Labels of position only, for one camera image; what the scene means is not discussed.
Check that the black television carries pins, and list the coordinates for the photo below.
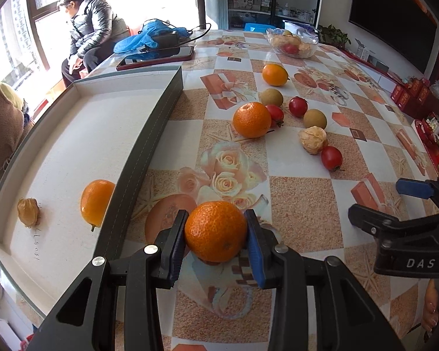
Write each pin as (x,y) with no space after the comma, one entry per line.
(391,18)

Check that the smartphone with red case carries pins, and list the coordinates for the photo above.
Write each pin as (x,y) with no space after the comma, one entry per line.
(155,57)

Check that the large textured orange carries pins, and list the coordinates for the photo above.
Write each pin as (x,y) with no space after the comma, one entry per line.
(252,120)

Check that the brown round fruit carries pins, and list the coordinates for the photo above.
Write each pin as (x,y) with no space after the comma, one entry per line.
(315,118)
(271,97)

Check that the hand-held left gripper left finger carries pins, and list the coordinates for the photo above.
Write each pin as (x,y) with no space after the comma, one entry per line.
(177,259)

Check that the person's right hand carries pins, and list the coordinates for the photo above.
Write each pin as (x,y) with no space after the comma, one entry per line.
(432,303)

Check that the small red tomato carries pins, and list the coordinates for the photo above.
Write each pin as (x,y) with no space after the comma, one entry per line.
(276,113)

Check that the blue plastic stool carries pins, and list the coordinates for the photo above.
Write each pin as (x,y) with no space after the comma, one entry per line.
(254,27)

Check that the red tomato in bowl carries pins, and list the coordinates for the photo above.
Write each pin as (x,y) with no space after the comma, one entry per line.
(289,48)

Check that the black power adapter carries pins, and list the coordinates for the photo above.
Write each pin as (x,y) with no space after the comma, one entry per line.
(164,40)

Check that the red plastic stool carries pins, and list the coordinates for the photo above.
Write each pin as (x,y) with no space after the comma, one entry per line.
(134,30)

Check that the dark red tomato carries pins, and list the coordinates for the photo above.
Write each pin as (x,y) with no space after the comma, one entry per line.
(298,106)

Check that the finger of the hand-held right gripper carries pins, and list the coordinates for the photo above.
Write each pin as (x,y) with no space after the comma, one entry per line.
(369,221)
(413,187)

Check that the glass fruit bowl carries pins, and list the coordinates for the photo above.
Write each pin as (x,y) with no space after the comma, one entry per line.
(309,53)

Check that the smooth orange with stem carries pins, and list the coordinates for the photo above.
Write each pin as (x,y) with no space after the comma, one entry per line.
(95,203)

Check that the white printed bag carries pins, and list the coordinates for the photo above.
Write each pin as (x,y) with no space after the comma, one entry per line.
(300,26)

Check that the red snack box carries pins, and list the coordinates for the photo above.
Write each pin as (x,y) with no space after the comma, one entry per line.
(437,146)

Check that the potted green plant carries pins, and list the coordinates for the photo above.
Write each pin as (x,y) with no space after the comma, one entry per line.
(333,36)

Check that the white shallow box tray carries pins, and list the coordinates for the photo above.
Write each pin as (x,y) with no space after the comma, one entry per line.
(77,135)

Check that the round textured orange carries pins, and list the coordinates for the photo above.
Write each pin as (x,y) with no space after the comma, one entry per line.
(216,232)

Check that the blue cloth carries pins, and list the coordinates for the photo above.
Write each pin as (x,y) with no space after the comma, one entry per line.
(131,42)

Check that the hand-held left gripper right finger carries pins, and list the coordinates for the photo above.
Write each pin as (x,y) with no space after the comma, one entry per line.
(256,252)

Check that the stack of red gift boxes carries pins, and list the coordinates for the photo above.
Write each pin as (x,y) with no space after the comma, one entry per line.
(415,93)

